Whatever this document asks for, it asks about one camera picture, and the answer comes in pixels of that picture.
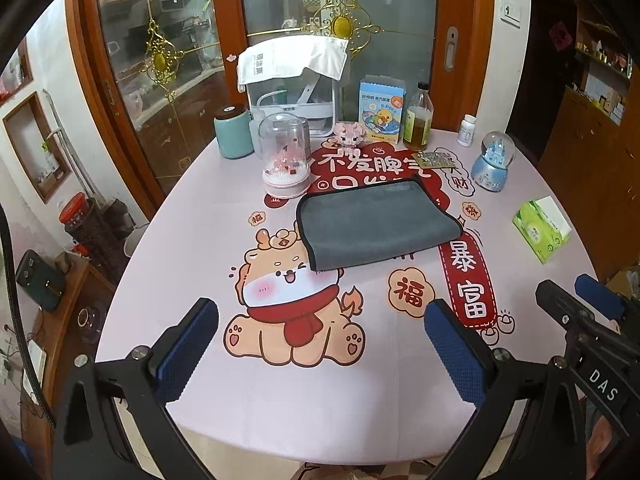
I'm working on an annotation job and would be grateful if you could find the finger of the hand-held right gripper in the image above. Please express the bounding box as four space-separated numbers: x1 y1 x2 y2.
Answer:
574 273 640 318
535 279 626 341

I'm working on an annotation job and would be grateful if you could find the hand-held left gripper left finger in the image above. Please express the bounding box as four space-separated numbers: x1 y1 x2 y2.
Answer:
52 298 221 480

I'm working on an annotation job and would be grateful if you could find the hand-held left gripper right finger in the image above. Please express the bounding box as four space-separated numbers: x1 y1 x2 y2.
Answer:
423 298 590 480

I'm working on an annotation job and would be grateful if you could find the grey towel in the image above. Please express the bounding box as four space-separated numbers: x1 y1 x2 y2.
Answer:
296 178 463 273

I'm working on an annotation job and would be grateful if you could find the green tissue pack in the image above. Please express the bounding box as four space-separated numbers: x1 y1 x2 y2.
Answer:
512 199 573 265

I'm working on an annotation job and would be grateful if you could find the round glass jar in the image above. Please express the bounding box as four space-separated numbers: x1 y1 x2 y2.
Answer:
77 305 109 345

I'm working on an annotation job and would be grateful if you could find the wooden side cabinet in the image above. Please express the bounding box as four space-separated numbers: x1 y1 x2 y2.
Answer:
19 255 117 461

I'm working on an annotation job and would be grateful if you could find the wooden shelf cabinet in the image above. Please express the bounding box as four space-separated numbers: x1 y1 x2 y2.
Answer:
539 0 640 286

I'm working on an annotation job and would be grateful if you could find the dark wicker basket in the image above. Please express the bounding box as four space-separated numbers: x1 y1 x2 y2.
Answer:
65 199 132 287

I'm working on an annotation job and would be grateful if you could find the blue snow globe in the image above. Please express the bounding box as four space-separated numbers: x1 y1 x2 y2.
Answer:
471 131 517 192

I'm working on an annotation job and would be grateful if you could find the dark green case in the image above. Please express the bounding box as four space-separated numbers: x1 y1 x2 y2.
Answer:
15 249 67 312

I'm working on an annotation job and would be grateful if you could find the jar with red lid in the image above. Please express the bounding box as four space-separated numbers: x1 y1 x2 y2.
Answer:
58 192 94 229

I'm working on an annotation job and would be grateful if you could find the blister pack of pills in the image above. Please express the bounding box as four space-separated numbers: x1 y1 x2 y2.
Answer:
416 151 459 170

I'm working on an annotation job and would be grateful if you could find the white pill bottle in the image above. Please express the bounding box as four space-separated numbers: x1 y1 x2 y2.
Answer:
457 114 479 148

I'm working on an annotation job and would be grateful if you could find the glass dome with pink flowers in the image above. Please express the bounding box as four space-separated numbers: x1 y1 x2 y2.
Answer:
258 113 313 199

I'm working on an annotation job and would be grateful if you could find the teal canister with dark lid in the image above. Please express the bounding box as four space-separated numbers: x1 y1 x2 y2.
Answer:
214 105 256 160

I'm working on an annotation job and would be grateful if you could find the clear bottle of yellow oil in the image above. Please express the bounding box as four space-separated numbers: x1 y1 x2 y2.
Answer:
403 82 433 151

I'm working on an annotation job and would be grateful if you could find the pink block toy figure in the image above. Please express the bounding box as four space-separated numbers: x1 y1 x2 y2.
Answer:
334 121 369 147

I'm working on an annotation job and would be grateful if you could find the blue box with duck print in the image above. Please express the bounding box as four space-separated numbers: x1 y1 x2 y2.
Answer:
359 76 407 145

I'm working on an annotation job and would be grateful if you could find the white countertop appliance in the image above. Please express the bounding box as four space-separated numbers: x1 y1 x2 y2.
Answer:
245 67 341 137

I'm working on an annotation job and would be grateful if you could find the white cloth cover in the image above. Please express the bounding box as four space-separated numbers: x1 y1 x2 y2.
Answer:
237 36 350 92

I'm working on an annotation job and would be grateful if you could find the white mop handle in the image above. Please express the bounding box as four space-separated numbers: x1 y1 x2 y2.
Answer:
42 88 102 202

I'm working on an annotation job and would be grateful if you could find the wooden wall niche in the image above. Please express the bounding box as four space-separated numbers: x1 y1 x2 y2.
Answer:
2 92 74 205

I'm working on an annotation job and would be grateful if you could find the red paper wall decoration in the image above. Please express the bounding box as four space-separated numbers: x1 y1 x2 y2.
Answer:
550 21 573 52

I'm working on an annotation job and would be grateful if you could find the wooden glass door with handle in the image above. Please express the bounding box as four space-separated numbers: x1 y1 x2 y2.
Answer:
209 0 495 133

